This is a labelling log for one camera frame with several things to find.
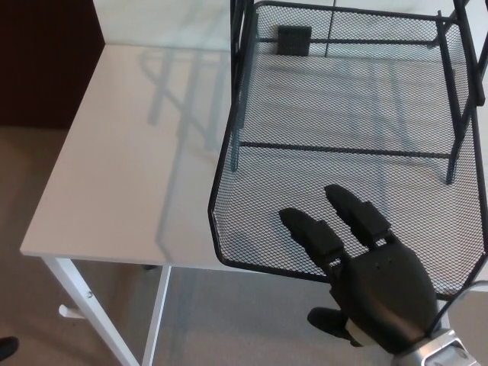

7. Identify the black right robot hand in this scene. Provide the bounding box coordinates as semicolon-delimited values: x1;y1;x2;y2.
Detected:
278;184;449;356

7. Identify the black mesh file tray drawer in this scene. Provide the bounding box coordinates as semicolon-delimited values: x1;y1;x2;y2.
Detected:
207;0;488;303

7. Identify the white hook peg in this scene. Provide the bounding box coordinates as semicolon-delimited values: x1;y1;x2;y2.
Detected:
57;304;83;319

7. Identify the black shoe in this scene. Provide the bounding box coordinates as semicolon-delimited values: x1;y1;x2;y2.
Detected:
0;335;20;361

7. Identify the dark brown wooden panel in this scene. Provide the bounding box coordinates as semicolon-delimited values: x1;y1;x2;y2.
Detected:
0;0;105;130

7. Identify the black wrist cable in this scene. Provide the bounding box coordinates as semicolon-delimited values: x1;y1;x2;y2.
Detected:
426;279;488;339

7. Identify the black metal file tray frame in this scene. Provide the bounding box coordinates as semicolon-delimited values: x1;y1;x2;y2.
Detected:
229;0;488;186

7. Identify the white table left leg frame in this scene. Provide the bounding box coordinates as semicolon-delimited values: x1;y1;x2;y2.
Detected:
43;257;172;366

